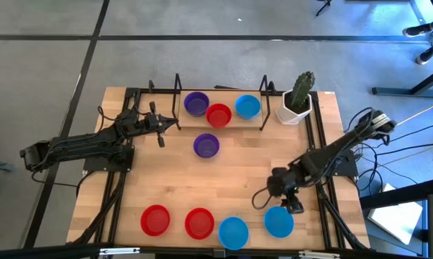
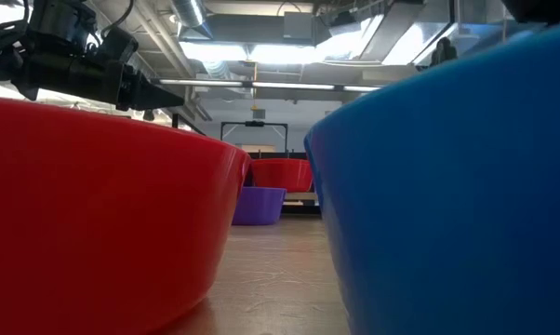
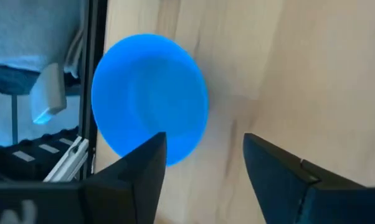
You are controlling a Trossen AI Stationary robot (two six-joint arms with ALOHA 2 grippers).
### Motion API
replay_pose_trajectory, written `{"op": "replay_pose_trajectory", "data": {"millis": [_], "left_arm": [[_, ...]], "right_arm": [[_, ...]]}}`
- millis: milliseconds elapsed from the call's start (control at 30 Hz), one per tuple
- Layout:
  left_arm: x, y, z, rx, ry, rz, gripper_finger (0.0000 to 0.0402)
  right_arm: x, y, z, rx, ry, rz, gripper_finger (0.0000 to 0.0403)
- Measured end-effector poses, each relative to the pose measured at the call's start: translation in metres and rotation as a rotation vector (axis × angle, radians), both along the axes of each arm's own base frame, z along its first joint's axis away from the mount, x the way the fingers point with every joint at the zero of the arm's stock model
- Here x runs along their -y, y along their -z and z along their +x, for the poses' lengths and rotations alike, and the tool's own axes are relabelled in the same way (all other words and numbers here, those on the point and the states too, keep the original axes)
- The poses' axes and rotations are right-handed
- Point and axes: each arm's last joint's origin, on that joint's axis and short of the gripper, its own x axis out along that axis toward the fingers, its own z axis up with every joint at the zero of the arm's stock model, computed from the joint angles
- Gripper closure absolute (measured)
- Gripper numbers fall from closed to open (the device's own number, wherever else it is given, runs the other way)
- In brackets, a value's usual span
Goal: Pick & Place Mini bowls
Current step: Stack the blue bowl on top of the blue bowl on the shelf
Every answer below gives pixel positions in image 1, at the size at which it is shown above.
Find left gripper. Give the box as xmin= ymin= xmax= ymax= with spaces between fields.
xmin=139 ymin=101 xmax=179 ymax=148

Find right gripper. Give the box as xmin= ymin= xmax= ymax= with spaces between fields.
xmin=268 ymin=167 xmax=306 ymax=215

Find blue plastic mini bowl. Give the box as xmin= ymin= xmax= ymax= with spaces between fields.
xmin=217 ymin=216 xmax=250 ymax=251
xmin=263 ymin=205 xmax=295 ymax=239
xmin=234 ymin=94 xmax=262 ymax=120

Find purple plastic mini bowl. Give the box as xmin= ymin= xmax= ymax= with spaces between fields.
xmin=193 ymin=132 xmax=221 ymax=159
xmin=183 ymin=91 xmax=211 ymax=117

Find red plastic mini bowl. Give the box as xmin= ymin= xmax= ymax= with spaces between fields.
xmin=205 ymin=103 xmax=233 ymax=130
xmin=184 ymin=207 xmax=216 ymax=240
xmin=140 ymin=204 xmax=171 ymax=237

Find wooden shelf with black brackets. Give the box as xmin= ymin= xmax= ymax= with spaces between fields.
xmin=171 ymin=73 xmax=277 ymax=132

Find white hexagonal plant pot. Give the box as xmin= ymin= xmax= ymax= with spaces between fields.
xmin=275 ymin=88 xmax=314 ymax=126

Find white flat panel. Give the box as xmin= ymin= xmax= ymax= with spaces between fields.
xmin=366 ymin=183 xmax=424 ymax=246

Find black desk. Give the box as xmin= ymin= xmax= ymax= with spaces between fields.
xmin=360 ymin=178 xmax=433 ymax=259

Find green cactus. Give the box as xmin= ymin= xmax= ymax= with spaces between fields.
xmin=290 ymin=71 xmax=316 ymax=112

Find black rig crossbar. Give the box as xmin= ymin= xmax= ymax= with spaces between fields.
xmin=0 ymin=243 xmax=433 ymax=259

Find person's shoe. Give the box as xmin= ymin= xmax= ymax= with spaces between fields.
xmin=416 ymin=48 xmax=433 ymax=65
xmin=402 ymin=23 xmax=433 ymax=38

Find black stand leg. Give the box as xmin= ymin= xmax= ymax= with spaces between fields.
xmin=315 ymin=0 xmax=333 ymax=17

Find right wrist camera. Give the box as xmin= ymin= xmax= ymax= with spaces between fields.
xmin=270 ymin=172 xmax=291 ymax=191

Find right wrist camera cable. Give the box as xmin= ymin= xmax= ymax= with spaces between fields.
xmin=251 ymin=186 xmax=275 ymax=210

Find black aluminium table frame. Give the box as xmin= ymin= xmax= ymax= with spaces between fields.
xmin=72 ymin=79 xmax=370 ymax=251

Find silver metal bracket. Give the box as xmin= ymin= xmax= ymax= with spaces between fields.
xmin=298 ymin=250 xmax=342 ymax=259
xmin=99 ymin=247 xmax=141 ymax=256

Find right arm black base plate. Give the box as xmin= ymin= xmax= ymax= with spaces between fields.
xmin=331 ymin=153 xmax=360 ymax=177

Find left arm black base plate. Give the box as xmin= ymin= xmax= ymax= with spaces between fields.
xmin=83 ymin=143 xmax=135 ymax=173

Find left arm power cable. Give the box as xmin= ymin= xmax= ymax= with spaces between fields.
xmin=31 ymin=171 xmax=84 ymax=190

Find black floor cable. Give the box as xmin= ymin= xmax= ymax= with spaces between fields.
xmin=360 ymin=142 xmax=433 ymax=158
xmin=381 ymin=121 xmax=433 ymax=149

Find beige extension cable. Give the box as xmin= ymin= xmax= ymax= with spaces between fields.
xmin=396 ymin=96 xmax=433 ymax=127

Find black desk frame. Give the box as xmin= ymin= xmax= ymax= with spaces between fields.
xmin=372 ymin=0 xmax=433 ymax=99

